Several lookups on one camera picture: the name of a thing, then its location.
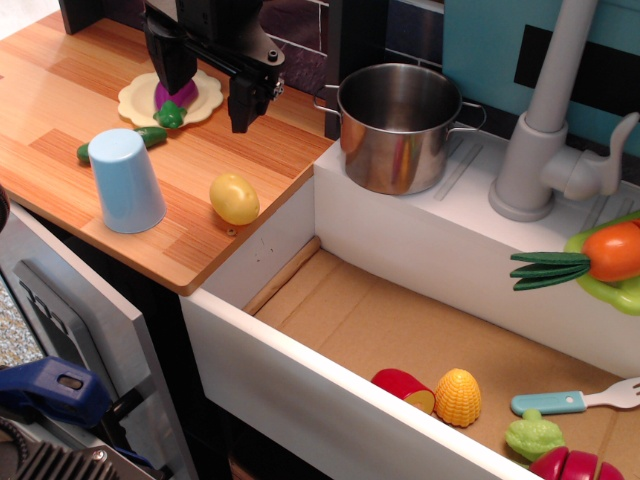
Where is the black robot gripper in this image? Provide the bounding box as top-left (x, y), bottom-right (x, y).
top-left (143, 1), bottom-right (285, 133)

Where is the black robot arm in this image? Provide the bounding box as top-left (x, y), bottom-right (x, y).
top-left (143, 0), bottom-right (285, 133)

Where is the yellow toy potato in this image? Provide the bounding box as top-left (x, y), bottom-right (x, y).
top-left (209, 173), bottom-right (261, 226)

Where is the stainless steel pot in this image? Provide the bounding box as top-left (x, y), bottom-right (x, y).
top-left (314, 63), bottom-right (487, 196)

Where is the purple toy eggplant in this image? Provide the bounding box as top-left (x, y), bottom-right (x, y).
top-left (153, 79), bottom-right (199, 129)

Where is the cream scalloped toy plate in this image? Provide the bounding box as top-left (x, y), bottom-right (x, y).
top-left (118, 70), bottom-right (223, 129)

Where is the green toy cucumber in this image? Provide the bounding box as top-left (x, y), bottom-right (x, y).
top-left (76, 126), bottom-right (168, 163)

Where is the light blue plastic cup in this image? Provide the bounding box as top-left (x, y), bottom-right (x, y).
top-left (88, 128), bottom-right (167, 234)

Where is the grey toy oven door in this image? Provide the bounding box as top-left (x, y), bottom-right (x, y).
top-left (1, 203), bottom-right (197, 479)

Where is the white toy sink basin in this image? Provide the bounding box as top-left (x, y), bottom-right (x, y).
top-left (181, 134), bottom-right (639, 479)

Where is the grey toy faucet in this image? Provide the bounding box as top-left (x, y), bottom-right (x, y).
top-left (489, 1), bottom-right (639, 222)

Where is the blue clamp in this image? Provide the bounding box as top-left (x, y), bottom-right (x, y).
top-left (1, 356), bottom-right (111, 428)

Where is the red toy fruit half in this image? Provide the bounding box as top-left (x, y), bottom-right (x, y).
top-left (371, 368), bottom-right (436, 414)

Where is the yellow toy corn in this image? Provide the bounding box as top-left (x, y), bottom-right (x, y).
top-left (435, 368), bottom-right (482, 428)

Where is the orange toy carrot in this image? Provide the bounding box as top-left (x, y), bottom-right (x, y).
top-left (510, 219), bottom-right (639, 291)

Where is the green plastic toy plate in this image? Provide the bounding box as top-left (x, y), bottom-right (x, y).
top-left (564, 211), bottom-right (639, 316)

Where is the light green toy vegetable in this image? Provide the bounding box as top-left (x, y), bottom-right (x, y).
top-left (505, 409), bottom-right (566, 462)

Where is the red sliced toy fruit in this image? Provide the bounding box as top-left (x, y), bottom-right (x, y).
top-left (529, 447), bottom-right (625, 480)

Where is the blue handled toy fork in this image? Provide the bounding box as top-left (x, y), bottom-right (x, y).
top-left (510, 377), bottom-right (639, 415)

